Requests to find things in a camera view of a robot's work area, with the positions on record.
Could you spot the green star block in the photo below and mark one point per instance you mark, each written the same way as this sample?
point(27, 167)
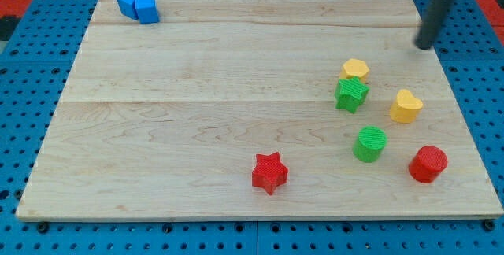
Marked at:
point(350, 94)

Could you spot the red star block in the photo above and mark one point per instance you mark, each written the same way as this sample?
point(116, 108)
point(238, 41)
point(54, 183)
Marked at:
point(269, 172)

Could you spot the wooden board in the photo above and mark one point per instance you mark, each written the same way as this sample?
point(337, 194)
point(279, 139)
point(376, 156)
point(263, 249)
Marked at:
point(162, 122)

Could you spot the yellow hexagon block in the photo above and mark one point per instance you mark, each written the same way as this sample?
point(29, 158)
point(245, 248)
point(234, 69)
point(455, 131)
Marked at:
point(355, 68)

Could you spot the green cylinder block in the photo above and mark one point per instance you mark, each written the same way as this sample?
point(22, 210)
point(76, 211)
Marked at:
point(369, 144)

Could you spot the blue cube block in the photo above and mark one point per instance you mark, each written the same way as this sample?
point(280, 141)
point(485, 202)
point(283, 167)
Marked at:
point(147, 12)

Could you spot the yellow heart block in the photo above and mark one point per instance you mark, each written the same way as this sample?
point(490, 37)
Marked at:
point(406, 107)

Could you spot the blue triangular block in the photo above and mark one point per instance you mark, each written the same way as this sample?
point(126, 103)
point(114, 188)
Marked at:
point(127, 8)

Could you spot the red cylinder block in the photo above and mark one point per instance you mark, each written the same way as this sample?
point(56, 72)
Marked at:
point(428, 163)

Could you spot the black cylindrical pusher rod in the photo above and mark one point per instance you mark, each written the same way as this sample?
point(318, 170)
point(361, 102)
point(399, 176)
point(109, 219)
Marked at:
point(432, 22)

